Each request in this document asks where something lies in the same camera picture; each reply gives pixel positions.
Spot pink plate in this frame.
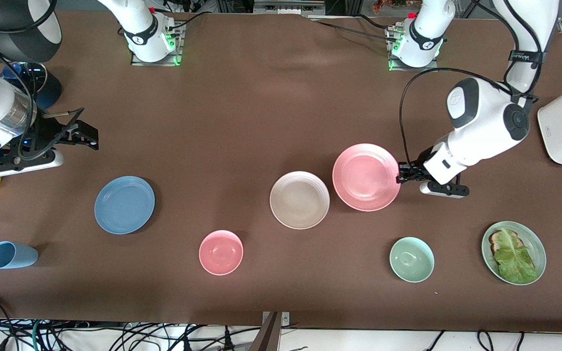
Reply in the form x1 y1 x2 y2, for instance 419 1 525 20
332 143 401 212

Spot green bowl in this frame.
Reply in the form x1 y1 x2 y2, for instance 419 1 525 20
389 236 435 283

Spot blue plate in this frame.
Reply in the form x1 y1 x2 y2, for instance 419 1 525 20
94 175 156 235

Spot black base cable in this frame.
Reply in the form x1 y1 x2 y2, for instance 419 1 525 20
168 9 211 31
310 14 395 42

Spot blue cup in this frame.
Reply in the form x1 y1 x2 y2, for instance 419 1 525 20
0 241 39 270

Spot beige plate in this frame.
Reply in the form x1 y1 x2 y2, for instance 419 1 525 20
269 171 331 230

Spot toast slice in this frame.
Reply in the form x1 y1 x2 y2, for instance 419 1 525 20
489 230 523 254

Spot small metal table bracket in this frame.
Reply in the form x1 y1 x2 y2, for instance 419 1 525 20
261 311 290 325

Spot pink bowl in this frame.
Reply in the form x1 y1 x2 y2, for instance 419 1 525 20
199 230 244 276

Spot dark blue bowl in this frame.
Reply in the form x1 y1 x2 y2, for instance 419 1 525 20
0 61 62 111

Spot black right base cable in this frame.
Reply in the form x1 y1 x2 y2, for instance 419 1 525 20
168 9 211 31

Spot brown table cloth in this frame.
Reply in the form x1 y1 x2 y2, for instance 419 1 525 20
0 10 562 333

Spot black left base cable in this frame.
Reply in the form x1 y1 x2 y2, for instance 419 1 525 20
310 14 395 42

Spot green plate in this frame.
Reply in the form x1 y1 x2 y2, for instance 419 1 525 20
481 221 547 286

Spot dark slanted post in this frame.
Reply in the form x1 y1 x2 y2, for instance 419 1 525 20
249 312 281 351

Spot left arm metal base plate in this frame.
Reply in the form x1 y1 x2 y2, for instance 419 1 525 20
386 27 440 73

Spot grey metal box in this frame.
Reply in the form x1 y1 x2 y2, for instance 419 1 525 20
253 0 326 16

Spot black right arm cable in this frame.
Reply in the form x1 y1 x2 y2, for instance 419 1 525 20
0 19 84 161

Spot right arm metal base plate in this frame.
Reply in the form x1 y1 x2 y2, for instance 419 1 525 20
131 22 185 66

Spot green lettuce leaf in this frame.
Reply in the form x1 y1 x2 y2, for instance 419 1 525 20
493 228 539 284

